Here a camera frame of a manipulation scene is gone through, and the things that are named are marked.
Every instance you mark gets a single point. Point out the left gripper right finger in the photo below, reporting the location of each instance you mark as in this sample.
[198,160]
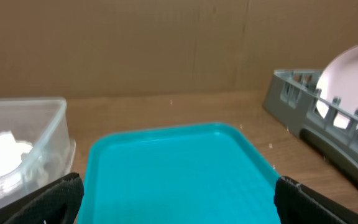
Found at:
[299,204]

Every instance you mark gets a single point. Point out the white napkin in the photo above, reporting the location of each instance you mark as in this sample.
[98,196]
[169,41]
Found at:
[11,151]

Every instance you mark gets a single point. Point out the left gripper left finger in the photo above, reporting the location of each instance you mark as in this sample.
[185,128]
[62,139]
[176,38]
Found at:
[55,203]

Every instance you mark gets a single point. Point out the teal plastic tray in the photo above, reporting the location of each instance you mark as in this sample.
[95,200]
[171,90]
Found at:
[203,173]

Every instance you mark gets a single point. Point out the clear plastic bin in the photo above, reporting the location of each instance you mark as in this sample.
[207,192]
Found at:
[35,147]

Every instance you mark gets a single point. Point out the grey dishwasher rack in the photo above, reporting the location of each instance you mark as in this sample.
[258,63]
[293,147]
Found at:
[294,100]

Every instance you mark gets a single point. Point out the pink plate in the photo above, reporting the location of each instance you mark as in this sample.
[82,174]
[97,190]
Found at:
[340,78]

